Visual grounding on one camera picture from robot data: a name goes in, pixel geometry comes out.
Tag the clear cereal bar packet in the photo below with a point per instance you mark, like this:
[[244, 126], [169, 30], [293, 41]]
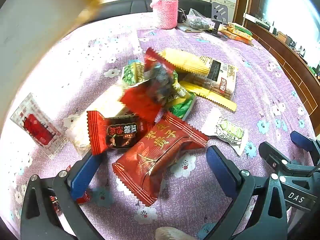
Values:
[[217, 77]]

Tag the pink bottle with knitted sleeve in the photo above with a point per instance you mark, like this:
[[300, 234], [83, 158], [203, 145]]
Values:
[[166, 12]]

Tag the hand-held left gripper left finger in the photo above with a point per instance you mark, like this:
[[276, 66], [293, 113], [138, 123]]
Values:
[[83, 175]]

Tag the clear plastic bag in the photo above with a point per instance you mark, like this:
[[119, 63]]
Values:
[[198, 21]]

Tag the long white packet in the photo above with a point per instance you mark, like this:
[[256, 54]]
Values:
[[107, 105]]

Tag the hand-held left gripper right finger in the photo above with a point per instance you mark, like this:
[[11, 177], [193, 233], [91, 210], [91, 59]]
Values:
[[221, 172]]

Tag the stack of orange packets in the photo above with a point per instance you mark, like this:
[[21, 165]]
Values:
[[237, 33]]

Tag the purple floral tablecloth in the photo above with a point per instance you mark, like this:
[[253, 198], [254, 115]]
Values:
[[250, 85]]

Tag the grey phone stand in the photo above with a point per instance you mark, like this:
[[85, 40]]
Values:
[[220, 11]]

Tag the red packet with dark picture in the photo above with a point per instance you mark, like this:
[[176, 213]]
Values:
[[142, 100]]

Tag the large red gold-print packet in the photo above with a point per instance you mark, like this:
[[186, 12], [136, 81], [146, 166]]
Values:
[[155, 160]]

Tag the yellow chip packet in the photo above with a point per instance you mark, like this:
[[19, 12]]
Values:
[[185, 60]]

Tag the white and green packet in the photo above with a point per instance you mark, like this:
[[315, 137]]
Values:
[[228, 130]]

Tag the green pea packet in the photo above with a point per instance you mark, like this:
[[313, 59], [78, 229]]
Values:
[[131, 76], [182, 105]]

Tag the small black device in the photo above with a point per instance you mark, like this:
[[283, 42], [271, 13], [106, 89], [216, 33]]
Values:
[[181, 15]]

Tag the wooden sideboard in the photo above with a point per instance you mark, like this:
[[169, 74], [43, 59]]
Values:
[[282, 52]]

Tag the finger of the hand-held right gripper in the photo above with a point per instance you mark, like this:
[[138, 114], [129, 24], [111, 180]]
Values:
[[301, 138], [272, 156]]

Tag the red and black packet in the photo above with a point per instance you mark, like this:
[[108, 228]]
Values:
[[120, 132]]

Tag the window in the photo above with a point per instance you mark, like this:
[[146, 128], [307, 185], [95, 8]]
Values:
[[287, 0]]

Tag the yellow cardboard box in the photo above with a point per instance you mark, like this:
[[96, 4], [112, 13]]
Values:
[[37, 30]]

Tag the clear sachet with red label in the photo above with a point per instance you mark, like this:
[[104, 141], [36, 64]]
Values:
[[37, 127]]

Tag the black sofa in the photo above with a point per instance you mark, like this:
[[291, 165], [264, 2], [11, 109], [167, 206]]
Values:
[[120, 7]]

